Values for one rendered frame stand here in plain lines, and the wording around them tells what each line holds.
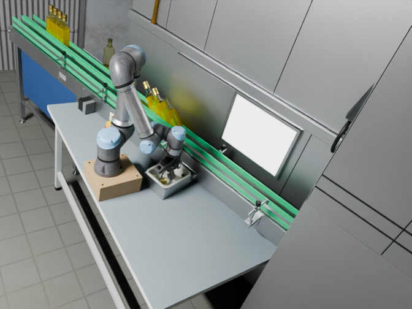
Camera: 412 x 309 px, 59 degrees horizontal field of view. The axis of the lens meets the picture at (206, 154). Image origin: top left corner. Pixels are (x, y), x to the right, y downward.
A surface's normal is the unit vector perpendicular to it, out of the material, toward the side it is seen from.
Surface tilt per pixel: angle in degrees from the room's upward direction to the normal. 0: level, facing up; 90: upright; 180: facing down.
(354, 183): 90
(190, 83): 90
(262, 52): 90
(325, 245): 90
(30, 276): 0
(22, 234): 0
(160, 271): 0
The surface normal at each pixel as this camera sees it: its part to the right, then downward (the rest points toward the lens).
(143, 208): 0.25, -0.76
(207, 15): -0.64, 0.33
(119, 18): 0.53, 0.62
